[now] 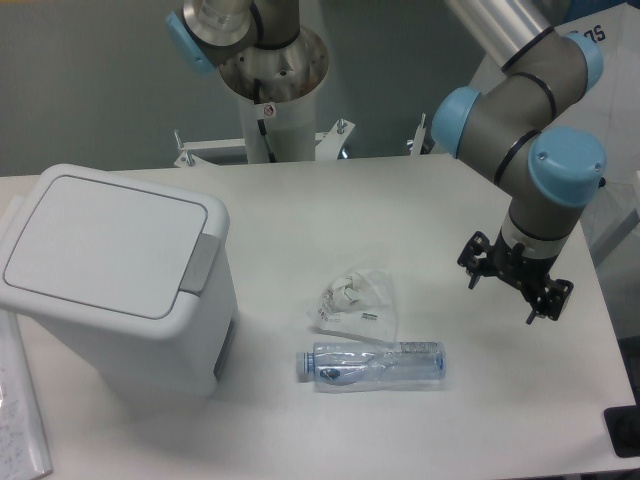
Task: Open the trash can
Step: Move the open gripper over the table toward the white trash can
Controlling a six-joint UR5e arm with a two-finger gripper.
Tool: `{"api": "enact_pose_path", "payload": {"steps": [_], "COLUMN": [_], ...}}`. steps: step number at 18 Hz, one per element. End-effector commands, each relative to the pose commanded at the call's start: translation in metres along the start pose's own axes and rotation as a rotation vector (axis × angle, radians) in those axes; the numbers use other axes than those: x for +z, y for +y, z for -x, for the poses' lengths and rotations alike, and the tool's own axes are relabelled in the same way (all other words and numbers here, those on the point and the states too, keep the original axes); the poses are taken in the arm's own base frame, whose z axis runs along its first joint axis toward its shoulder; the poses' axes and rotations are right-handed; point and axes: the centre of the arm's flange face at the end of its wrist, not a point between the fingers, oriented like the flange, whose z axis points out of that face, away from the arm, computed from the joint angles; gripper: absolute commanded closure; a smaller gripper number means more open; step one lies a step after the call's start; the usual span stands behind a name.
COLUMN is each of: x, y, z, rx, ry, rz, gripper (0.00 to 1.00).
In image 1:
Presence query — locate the white push-top trash can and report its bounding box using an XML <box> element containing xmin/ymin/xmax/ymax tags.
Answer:
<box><xmin>1</xmin><ymin>164</ymin><xmax>238</xmax><ymax>396</ymax></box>

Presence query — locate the crumpled white plastic bag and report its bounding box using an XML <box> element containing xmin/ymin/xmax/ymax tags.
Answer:
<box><xmin>307</xmin><ymin>268</ymin><xmax>398</xmax><ymax>342</ymax></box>

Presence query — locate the black device at edge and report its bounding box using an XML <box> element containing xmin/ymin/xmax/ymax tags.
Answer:
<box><xmin>604</xmin><ymin>405</ymin><xmax>639</xmax><ymax>458</ymax></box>

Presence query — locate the white pedestal base frame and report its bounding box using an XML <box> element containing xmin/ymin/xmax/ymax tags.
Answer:
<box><xmin>173</xmin><ymin>114</ymin><xmax>435</xmax><ymax>168</ymax></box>

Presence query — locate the white paper notepad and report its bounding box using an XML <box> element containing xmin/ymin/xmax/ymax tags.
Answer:
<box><xmin>1</xmin><ymin>311</ymin><xmax>53</xmax><ymax>479</ymax></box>

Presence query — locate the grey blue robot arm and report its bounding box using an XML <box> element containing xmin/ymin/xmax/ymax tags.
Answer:
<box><xmin>165</xmin><ymin>1</ymin><xmax>607</xmax><ymax>320</ymax></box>

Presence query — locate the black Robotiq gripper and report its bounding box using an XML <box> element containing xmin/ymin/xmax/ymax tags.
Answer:
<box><xmin>457</xmin><ymin>231</ymin><xmax>574</xmax><ymax>324</ymax></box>

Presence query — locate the clear plastic water bottle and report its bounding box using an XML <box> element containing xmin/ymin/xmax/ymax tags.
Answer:
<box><xmin>296</xmin><ymin>341</ymin><xmax>447</xmax><ymax>394</ymax></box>

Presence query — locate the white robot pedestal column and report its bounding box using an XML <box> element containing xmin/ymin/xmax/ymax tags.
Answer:
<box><xmin>217</xmin><ymin>24</ymin><xmax>331</xmax><ymax>165</ymax></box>

